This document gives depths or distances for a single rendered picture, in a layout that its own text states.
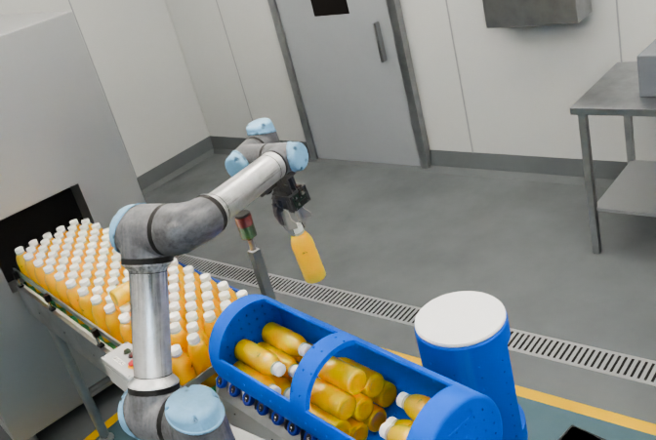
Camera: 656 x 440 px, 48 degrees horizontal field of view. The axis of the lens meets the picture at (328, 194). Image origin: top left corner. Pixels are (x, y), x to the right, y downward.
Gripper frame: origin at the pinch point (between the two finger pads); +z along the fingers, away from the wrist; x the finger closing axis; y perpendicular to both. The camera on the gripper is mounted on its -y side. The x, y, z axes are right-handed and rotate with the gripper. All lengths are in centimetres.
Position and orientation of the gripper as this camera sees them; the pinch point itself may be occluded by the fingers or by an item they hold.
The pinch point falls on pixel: (296, 227)
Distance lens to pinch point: 220.0
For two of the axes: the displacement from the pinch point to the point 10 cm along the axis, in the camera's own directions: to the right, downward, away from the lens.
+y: 7.0, 1.1, -7.0
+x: 6.4, -5.3, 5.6
